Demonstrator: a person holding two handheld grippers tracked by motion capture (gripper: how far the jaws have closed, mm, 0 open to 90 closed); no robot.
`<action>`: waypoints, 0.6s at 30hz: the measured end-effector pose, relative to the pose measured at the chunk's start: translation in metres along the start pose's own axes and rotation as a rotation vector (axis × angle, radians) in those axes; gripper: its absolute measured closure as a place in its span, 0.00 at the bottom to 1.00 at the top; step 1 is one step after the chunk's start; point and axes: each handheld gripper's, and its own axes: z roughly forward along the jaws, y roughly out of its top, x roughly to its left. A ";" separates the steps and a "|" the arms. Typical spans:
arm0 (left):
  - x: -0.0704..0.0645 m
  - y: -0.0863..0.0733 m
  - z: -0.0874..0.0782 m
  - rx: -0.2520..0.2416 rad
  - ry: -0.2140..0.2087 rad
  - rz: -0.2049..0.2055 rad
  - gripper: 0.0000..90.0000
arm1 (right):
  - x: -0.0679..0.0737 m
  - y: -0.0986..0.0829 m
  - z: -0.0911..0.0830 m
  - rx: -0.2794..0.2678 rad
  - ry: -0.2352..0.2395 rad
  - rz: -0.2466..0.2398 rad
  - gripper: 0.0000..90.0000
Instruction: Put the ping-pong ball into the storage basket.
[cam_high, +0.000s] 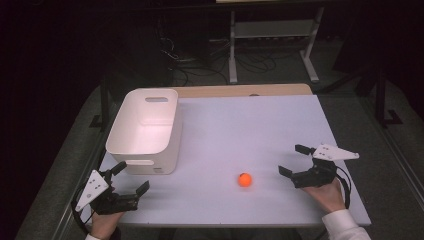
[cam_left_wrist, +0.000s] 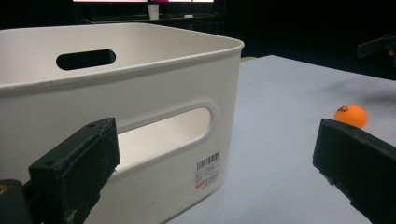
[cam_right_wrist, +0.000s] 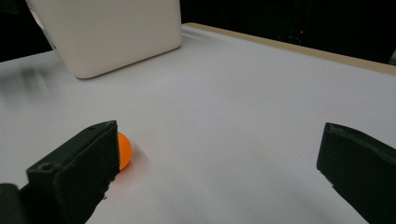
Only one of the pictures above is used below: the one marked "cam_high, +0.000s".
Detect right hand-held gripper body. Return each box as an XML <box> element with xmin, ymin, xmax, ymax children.
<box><xmin>290</xmin><ymin>143</ymin><xmax>361</xmax><ymax>190</ymax></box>

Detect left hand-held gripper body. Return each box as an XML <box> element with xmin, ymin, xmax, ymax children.
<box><xmin>74</xmin><ymin>169</ymin><xmax>140</xmax><ymax>216</ymax></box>

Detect orange ball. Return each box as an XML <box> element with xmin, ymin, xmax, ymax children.
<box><xmin>237</xmin><ymin>172</ymin><xmax>253</xmax><ymax>188</ymax></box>

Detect white plastic bin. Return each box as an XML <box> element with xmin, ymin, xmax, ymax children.
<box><xmin>105</xmin><ymin>87</ymin><xmax>184</xmax><ymax>176</ymax></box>

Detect person's right hand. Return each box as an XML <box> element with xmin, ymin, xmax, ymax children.
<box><xmin>301</xmin><ymin>179</ymin><xmax>347</xmax><ymax>215</ymax></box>

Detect person's left hand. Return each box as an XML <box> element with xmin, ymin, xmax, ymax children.
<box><xmin>89</xmin><ymin>211</ymin><xmax>125</xmax><ymax>240</ymax></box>

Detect black metal stand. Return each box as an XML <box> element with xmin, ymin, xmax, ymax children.
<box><xmin>89</xmin><ymin>78</ymin><xmax>112</xmax><ymax>132</ymax></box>
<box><xmin>374</xmin><ymin>64</ymin><xmax>404</xmax><ymax>128</ymax></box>

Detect white metal stand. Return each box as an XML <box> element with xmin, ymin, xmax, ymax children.
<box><xmin>227</xmin><ymin>5</ymin><xmax>326</xmax><ymax>85</ymax></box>

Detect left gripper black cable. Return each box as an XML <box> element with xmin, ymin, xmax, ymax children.
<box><xmin>70</xmin><ymin>191</ymin><xmax>95</xmax><ymax>235</ymax></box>

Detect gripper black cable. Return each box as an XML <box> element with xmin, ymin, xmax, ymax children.
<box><xmin>70</xmin><ymin>191</ymin><xmax>95</xmax><ymax>235</ymax></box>
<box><xmin>334</xmin><ymin>164</ymin><xmax>353</xmax><ymax>210</ymax></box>

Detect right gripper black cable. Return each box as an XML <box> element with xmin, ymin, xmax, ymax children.
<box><xmin>334</xmin><ymin>164</ymin><xmax>353</xmax><ymax>210</ymax></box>

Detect black floor cables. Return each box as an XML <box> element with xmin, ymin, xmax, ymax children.
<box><xmin>155</xmin><ymin>34</ymin><xmax>278</xmax><ymax>87</ymax></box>

